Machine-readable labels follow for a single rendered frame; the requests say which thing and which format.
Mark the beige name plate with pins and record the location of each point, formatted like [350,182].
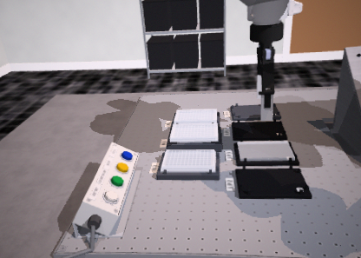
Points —
[163,143]
[168,124]
[154,168]

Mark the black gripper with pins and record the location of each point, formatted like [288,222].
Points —
[266,35]

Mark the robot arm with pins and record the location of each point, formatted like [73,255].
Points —
[264,12]

